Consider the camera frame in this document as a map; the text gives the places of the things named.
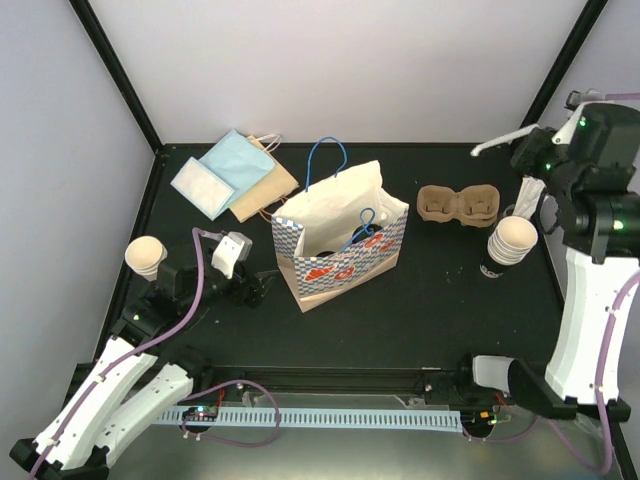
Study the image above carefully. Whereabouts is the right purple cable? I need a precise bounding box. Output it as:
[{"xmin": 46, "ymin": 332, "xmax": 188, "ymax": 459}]
[{"xmin": 544, "ymin": 91, "xmax": 640, "ymax": 475}]

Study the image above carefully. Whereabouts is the circuit board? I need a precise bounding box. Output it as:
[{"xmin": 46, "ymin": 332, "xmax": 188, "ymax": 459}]
[
  {"xmin": 460, "ymin": 410, "xmax": 513, "ymax": 427},
  {"xmin": 182, "ymin": 406, "xmax": 219, "ymax": 421}
]

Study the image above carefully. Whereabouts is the white napkin pack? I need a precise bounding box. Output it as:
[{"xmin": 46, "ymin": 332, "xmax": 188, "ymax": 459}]
[{"xmin": 170, "ymin": 157, "xmax": 235, "ymax": 220}]

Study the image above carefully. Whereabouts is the right circuit board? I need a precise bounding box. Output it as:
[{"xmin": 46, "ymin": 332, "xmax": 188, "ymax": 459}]
[{"xmin": 460, "ymin": 410, "xmax": 513, "ymax": 427}]

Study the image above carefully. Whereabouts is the black printed coffee cup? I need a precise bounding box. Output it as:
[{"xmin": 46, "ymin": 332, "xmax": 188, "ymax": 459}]
[{"xmin": 315, "ymin": 250, "xmax": 336, "ymax": 258}]

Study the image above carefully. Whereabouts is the brown kraft paper bag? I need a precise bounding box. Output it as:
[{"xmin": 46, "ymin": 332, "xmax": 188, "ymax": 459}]
[{"xmin": 230, "ymin": 134, "xmax": 299, "ymax": 223}]

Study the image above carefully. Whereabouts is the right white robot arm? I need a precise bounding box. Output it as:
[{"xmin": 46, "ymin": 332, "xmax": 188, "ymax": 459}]
[{"xmin": 454, "ymin": 95, "xmax": 639, "ymax": 422}]

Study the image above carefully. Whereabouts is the light blue paper bag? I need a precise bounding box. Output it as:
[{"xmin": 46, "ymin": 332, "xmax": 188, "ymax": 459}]
[{"xmin": 199, "ymin": 130, "xmax": 275, "ymax": 218}]

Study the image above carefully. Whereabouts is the paper cup stack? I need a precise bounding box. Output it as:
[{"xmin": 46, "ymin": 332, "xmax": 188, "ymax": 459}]
[
  {"xmin": 124, "ymin": 236, "xmax": 167, "ymax": 282},
  {"xmin": 479, "ymin": 215, "xmax": 538, "ymax": 279}
]

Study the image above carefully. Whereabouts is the white straw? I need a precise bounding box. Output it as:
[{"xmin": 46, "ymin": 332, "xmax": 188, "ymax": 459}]
[{"xmin": 470, "ymin": 124, "xmax": 538, "ymax": 157}]

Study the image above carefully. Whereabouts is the checkered pastry paper bag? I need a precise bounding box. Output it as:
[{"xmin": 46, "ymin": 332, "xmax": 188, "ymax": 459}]
[{"xmin": 270, "ymin": 136, "xmax": 409, "ymax": 313}]

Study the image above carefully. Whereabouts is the left circuit board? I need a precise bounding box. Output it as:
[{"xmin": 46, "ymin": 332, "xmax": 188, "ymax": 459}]
[{"xmin": 182, "ymin": 406, "xmax": 219, "ymax": 421}]

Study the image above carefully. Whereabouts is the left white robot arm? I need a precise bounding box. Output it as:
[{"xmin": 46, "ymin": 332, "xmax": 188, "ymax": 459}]
[{"xmin": 10, "ymin": 229, "xmax": 273, "ymax": 479}]

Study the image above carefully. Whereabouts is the glass of wrapped straws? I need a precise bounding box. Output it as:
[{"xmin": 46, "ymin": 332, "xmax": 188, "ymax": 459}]
[{"xmin": 503, "ymin": 176, "xmax": 546, "ymax": 220}]

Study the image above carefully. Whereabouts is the blue slotted cable duct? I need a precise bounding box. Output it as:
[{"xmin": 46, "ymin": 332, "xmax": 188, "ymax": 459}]
[{"xmin": 187, "ymin": 407, "xmax": 463, "ymax": 433}]

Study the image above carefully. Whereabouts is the brown pulp cup carrier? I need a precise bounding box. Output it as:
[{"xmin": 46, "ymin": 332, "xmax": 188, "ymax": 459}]
[{"xmin": 416, "ymin": 184, "xmax": 500, "ymax": 228}]

